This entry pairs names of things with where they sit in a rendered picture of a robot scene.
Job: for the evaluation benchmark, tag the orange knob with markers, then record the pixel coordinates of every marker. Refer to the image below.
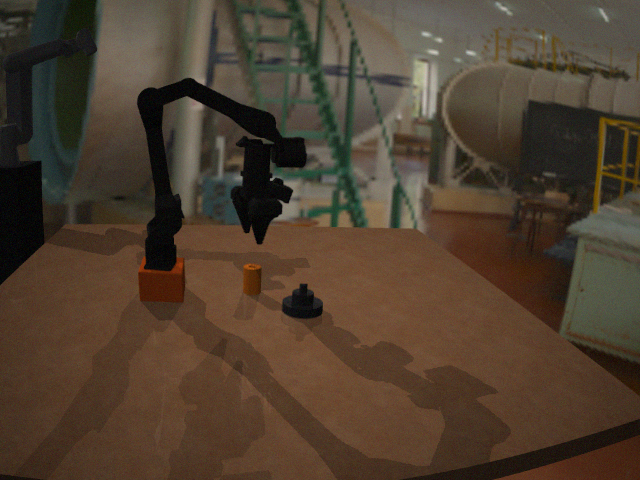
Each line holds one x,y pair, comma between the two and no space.
252,279

